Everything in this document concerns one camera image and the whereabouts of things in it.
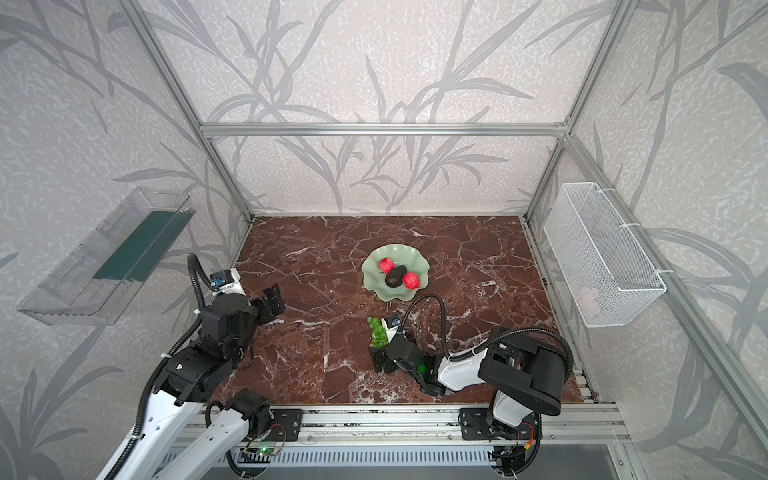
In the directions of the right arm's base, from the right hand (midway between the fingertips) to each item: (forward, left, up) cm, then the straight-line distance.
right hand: (381, 334), depth 87 cm
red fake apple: (+16, -9, +4) cm, 19 cm away
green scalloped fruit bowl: (+28, -6, +2) cm, 29 cm away
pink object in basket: (0, -52, +20) cm, 55 cm away
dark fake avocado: (+18, -4, +2) cm, 19 cm away
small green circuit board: (-28, +26, -1) cm, 38 cm away
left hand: (+4, +26, +23) cm, 35 cm away
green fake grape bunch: (-1, 0, +2) cm, 2 cm away
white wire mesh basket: (-1, -49, +32) cm, 59 cm away
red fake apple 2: (+23, -1, +2) cm, 23 cm away
